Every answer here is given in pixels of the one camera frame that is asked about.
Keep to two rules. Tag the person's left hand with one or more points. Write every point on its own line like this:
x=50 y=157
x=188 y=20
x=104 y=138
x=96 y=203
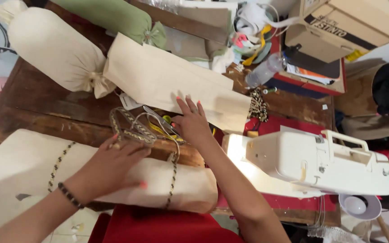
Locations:
x=103 y=172

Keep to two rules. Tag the person's right hand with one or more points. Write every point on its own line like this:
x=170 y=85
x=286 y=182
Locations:
x=194 y=126

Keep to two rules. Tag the beaded gold black trim ribbon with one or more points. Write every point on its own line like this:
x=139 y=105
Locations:
x=137 y=133

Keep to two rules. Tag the yellow measuring tape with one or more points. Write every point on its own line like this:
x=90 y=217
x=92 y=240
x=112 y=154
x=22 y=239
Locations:
x=157 y=130

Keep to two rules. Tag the silver scissors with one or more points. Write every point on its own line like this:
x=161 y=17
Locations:
x=157 y=118

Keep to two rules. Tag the flat cream fabric cover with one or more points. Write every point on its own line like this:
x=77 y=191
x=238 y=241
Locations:
x=154 y=74

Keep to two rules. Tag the leopard print fabric strip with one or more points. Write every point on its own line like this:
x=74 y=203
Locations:
x=258 y=106

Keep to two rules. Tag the white paper tag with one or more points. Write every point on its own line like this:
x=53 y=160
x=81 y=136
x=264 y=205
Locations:
x=128 y=101

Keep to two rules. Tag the person's red garment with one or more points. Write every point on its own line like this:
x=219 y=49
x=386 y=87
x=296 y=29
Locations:
x=160 y=226

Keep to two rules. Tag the cream bolster with beaded trim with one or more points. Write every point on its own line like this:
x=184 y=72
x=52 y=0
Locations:
x=22 y=165

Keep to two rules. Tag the green thread spool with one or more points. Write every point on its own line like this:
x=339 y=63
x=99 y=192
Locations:
x=269 y=90

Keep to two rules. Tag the clear plastic water bottle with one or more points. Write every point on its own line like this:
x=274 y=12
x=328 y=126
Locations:
x=263 y=72

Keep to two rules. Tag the heap of ribbons and scraps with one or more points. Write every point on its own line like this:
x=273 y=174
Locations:
x=252 y=37

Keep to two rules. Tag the white sewing machine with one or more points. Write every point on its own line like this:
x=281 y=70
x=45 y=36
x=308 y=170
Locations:
x=299 y=162

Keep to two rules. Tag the red tray with papers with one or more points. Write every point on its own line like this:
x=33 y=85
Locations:
x=311 y=79

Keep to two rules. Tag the plain cream bolster pillow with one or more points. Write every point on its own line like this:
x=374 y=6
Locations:
x=52 y=47

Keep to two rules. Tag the green bolster pillow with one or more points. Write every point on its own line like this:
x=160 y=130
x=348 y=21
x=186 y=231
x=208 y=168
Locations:
x=113 y=15

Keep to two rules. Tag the white lace trim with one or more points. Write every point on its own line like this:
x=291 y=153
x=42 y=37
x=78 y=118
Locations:
x=333 y=234

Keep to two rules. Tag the brown cardboard box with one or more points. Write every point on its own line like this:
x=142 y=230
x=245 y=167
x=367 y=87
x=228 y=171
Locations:
x=343 y=23

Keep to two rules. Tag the white lamp with bulb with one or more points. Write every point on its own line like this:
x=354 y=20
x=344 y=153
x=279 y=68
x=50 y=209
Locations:
x=360 y=206

